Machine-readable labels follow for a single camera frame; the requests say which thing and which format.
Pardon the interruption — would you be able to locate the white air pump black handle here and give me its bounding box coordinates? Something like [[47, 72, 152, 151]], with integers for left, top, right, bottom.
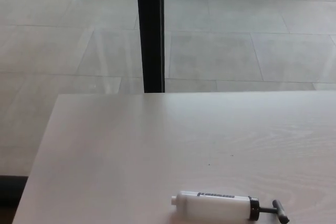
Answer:
[[171, 190, 290, 224]]

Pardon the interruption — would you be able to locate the black window frame post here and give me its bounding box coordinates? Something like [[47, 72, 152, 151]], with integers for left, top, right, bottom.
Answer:
[[135, 0, 166, 94]]

